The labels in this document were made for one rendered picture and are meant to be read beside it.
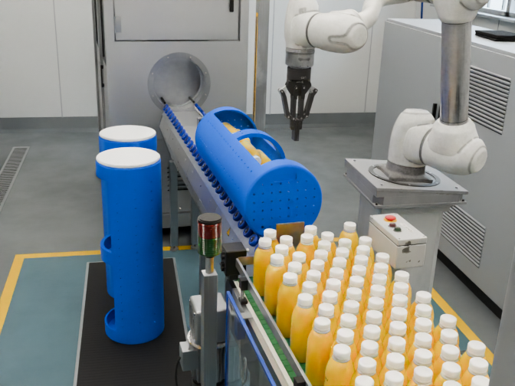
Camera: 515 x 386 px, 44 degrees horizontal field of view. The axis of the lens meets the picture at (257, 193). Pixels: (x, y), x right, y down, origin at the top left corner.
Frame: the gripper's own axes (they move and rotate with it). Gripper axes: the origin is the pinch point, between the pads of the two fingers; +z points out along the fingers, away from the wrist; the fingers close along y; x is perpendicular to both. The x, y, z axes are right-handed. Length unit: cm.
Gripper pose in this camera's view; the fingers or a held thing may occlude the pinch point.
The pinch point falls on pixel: (295, 129)
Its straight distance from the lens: 210.0
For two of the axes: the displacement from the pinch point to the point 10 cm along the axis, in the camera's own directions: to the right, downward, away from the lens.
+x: -2.8, -3.5, 9.0
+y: 9.6, -0.7, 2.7
